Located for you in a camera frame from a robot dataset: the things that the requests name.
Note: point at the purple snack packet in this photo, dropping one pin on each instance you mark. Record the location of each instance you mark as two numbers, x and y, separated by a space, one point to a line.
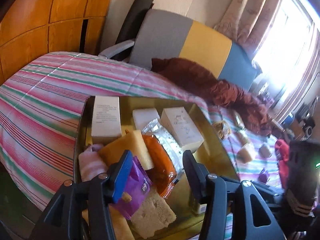
137 188

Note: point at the brown sponge block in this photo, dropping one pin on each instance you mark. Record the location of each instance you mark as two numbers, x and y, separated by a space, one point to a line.
153 214

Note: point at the cluttered side desk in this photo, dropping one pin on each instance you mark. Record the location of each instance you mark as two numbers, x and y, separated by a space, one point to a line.
304 121

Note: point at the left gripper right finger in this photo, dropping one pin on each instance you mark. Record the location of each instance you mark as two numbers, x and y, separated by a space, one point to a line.
196 175

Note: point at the grey yellow blue chair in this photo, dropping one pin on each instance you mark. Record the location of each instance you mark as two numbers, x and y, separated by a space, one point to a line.
166 35

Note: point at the white soap box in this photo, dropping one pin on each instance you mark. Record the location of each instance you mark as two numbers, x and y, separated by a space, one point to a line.
142 117

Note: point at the yellow sponge block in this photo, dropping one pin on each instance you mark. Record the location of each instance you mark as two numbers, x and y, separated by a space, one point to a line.
121 228

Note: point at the wooden wardrobe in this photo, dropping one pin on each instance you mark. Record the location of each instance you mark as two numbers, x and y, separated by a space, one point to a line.
32 28

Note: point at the yellow patterned sock ball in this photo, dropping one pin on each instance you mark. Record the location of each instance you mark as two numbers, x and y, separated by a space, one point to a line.
222 128

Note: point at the orange white snack bag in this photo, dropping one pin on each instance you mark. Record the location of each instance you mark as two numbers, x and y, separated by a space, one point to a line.
166 155

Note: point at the cream illustrated medicine box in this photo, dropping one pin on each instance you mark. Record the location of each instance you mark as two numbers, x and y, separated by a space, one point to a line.
180 125

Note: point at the tall cream medicine box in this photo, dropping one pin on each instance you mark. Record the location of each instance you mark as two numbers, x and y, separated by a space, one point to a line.
106 125

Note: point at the black rolled mat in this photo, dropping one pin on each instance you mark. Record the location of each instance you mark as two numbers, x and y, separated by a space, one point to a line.
133 21

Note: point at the maroon jacket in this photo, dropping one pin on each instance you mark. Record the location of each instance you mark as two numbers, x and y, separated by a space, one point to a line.
199 81

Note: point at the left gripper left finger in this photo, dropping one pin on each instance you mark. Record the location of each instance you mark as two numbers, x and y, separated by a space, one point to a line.
119 174

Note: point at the pale yellow sponge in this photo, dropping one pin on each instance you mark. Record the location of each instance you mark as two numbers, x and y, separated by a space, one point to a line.
132 141

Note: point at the small green cracker pack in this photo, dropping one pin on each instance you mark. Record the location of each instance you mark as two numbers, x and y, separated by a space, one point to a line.
238 120

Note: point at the patterned curtain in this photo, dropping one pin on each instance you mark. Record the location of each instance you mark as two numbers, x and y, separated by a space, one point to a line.
246 22

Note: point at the pink sock roll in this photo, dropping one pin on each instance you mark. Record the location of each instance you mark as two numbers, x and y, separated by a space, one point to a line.
90 163

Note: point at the green yellow cracker pack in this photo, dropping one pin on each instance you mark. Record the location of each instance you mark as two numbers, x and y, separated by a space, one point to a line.
243 138

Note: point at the striped tablecloth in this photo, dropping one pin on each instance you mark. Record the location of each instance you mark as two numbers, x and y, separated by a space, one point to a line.
41 107

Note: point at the red cloth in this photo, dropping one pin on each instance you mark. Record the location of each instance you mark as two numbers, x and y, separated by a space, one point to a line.
283 151

